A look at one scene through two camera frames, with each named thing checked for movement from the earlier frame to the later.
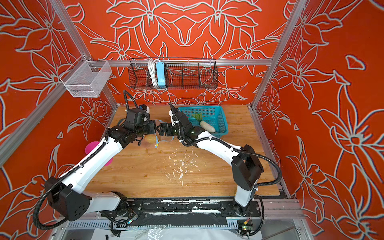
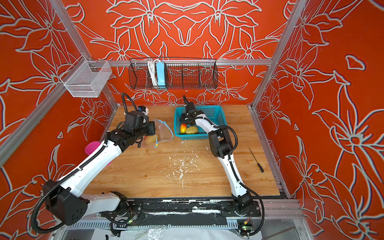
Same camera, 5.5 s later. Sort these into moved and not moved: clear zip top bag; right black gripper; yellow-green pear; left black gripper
Moved: right black gripper
Not moved: left black gripper; yellow-green pear; clear zip top bag
